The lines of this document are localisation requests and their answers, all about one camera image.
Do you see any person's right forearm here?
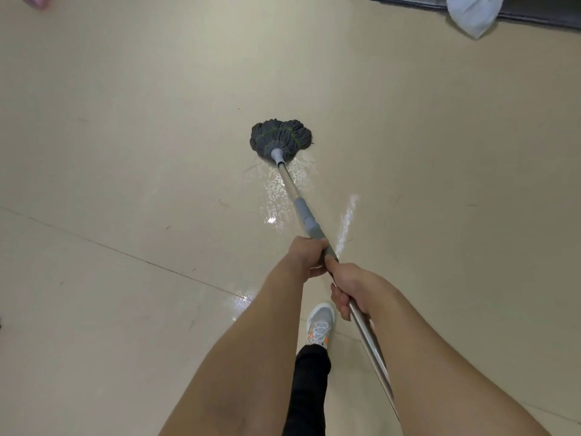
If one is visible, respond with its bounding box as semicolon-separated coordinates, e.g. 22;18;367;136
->
363;290;552;436

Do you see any dark grey mat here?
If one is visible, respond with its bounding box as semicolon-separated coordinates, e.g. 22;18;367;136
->
369;0;581;30

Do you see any white cloth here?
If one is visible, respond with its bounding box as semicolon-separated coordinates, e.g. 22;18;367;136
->
446;0;506;40

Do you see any person's black trouser leg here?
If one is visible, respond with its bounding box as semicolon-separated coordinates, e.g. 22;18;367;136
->
282;344;332;436

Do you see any person's right hand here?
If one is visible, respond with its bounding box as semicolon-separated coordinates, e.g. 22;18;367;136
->
323;257;396;323

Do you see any grey string mop with metal handle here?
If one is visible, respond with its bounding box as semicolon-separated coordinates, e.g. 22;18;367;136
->
249;119;401;423

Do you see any person's left forearm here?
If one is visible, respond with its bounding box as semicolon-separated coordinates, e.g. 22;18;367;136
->
158;261;306;436

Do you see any white grey sneaker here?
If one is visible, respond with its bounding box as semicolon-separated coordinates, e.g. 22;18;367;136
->
305;302;336;348

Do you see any person's left hand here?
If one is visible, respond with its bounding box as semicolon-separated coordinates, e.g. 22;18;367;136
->
280;236;330;281

